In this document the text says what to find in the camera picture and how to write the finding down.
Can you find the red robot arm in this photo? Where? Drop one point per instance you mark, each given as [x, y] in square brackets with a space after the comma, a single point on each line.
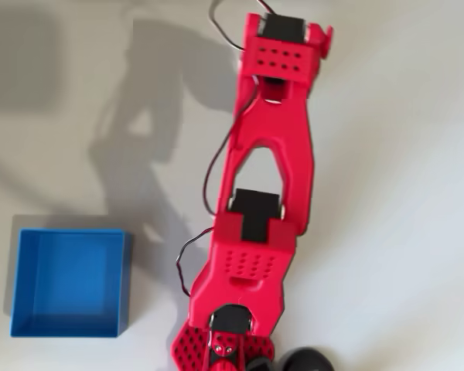
[270, 127]

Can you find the blue plastic box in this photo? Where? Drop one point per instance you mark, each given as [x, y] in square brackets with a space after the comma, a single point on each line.
[77, 282]

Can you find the black gooseneck camera stand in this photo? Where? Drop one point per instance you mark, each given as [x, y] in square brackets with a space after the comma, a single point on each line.
[307, 361]

